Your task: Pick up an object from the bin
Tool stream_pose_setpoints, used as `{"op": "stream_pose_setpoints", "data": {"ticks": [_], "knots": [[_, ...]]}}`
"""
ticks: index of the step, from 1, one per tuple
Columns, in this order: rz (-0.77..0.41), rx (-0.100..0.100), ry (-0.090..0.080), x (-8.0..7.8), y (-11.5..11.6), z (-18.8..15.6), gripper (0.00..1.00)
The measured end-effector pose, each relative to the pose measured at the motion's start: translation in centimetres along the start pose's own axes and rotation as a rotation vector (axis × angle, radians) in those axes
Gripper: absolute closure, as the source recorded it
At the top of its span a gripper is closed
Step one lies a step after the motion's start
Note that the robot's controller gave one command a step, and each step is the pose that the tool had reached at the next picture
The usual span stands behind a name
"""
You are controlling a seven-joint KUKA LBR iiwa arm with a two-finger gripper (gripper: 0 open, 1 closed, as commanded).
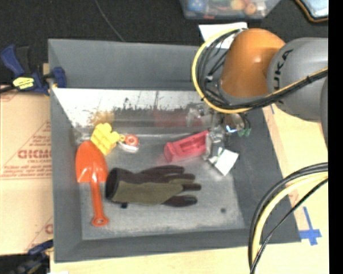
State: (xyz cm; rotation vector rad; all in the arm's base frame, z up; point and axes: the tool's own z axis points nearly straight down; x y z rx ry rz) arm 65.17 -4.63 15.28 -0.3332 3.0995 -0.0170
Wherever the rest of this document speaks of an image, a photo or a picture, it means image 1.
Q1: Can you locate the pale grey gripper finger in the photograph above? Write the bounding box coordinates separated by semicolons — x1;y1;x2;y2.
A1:
205;132;217;161
216;137;227;166

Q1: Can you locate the white flat card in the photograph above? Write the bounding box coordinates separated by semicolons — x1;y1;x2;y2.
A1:
213;148;240;177

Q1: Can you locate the pink plastic block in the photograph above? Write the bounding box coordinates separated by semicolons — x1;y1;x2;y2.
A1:
163;130;210;163

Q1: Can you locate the brown and olive glove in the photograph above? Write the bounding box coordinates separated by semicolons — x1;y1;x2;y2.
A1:
105;165;202;208

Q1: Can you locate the grey metal bin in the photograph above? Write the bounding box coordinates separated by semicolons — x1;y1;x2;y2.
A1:
47;38;301;263

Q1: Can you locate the yellow toy block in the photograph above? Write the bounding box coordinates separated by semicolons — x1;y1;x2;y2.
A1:
90;122;121;156

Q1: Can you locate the orange toy shovel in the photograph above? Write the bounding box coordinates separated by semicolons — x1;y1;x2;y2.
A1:
74;140;110;228

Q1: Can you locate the brown cardboard board red print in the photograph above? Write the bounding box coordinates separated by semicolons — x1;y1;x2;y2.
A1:
0;83;55;257

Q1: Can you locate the orange ring with white tag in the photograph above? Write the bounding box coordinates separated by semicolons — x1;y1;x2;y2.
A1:
117;134;140;154

